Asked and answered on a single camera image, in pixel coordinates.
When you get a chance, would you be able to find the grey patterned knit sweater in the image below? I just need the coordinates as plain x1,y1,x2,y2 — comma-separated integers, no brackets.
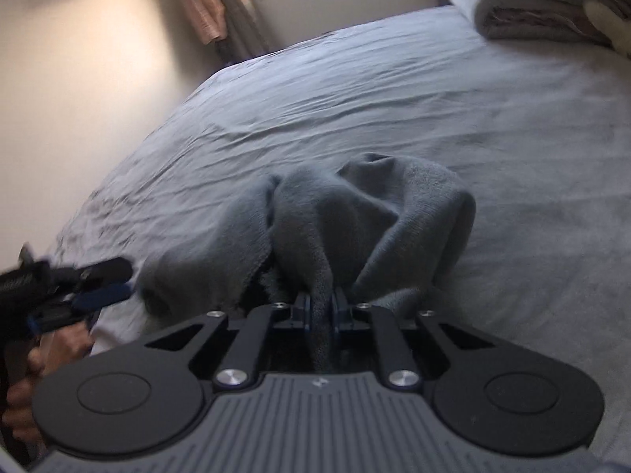
137,154,476,372

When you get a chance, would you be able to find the person left hand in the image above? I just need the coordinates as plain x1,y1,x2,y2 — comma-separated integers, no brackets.
2,321,94,444

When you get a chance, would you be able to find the pink hanging towel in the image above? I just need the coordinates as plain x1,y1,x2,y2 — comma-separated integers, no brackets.
182,0,228,45

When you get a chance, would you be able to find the grey bed sheet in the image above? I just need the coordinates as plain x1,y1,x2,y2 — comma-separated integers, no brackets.
50,6,630,462

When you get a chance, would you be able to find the white plush dog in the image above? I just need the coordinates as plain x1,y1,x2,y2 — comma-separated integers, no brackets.
583,0,631,58

